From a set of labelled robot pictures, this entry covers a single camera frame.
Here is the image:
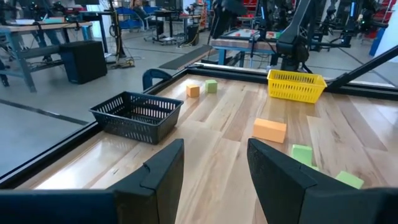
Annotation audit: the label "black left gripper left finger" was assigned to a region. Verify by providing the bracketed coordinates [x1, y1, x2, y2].
[107, 139, 185, 224]

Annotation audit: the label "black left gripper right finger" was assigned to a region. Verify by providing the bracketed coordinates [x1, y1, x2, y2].
[247, 138, 357, 224]

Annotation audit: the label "green foam arch piece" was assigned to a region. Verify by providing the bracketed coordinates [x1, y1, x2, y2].
[290, 144, 320, 172]

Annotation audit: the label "long orange foam block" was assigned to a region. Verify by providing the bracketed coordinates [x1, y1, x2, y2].
[252, 118, 287, 144]

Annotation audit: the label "long green foam block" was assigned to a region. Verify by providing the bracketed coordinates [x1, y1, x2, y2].
[335, 170, 365, 190]

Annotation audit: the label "small orange foam cube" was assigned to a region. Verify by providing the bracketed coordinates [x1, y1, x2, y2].
[186, 83, 201, 98]

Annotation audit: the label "small green foam cube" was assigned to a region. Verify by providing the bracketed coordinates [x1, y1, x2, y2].
[204, 79, 218, 94]

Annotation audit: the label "black plastic basket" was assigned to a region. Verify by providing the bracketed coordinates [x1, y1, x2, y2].
[89, 90, 185, 145]

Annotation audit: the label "yellow plastic basket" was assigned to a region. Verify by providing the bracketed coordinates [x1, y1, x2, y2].
[266, 68, 328, 105]

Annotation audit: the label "dark blue table clamp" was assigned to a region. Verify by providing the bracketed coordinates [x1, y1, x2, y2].
[142, 68, 173, 91]

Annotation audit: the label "black floor mat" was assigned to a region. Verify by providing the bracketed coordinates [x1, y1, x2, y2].
[159, 44, 213, 71]

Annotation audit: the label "black computer tower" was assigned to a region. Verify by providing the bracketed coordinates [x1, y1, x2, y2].
[58, 40, 108, 85]

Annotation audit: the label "wooden workbench blue legs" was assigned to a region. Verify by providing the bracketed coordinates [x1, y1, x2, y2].
[210, 28, 280, 68]

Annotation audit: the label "black stand pole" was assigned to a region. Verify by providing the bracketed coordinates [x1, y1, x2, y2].
[107, 0, 127, 60]

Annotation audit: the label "blue storage bin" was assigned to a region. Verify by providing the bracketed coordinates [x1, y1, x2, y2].
[115, 6, 147, 31]

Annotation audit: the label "black office desk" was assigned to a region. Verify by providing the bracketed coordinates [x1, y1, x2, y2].
[153, 9, 202, 47]

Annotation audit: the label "person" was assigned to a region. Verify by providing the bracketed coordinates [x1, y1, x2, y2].
[129, 0, 156, 30]

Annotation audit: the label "blue-grey workbench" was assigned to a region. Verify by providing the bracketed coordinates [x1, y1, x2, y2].
[0, 21, 94, 93]

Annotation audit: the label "black metal table frame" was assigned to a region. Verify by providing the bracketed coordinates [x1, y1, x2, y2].
[0, 45, 398, 190]

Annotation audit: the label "floor cable bundle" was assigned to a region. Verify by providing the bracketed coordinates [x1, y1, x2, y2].
[108, 55, 136, 70]

